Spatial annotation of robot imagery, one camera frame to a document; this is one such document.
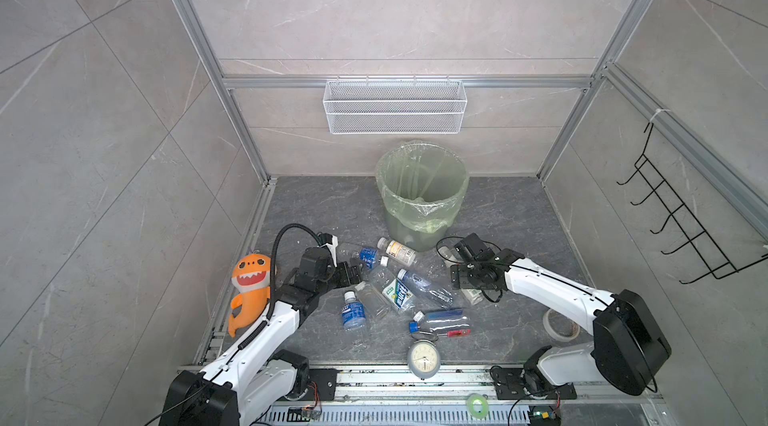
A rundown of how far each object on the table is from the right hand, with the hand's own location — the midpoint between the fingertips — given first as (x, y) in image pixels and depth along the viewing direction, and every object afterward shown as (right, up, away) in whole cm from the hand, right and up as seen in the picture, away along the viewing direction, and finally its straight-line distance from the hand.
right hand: (466, 275), depth 88 cm
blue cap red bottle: (-4, -12, -10) cm, 16 cm away
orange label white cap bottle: (-20, +6, +5) cm, 22 cm away
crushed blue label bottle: (-29, +5, +2) cm, 30 cm away
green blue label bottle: (-24, 0, -2) cm, 25 cm away
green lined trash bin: (-11, +28, +14) cm, 34 cm away
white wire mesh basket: (-21, +55, +13) cm, 60 cm away
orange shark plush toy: (-63, +1, -5) cm, 63 cm away
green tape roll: (-4, -27, -17) cm, 33 cm away
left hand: (-34, +6, -4) cm, 34 cm away
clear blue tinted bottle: (-12, -4, -2) cm, 13 cm away
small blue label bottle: (-33, -8, -8) cm, 35 cm away
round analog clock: (-14, -18, -14) cm, 27 cm away
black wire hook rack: (+44, +14, -25) cm, 52 cm away
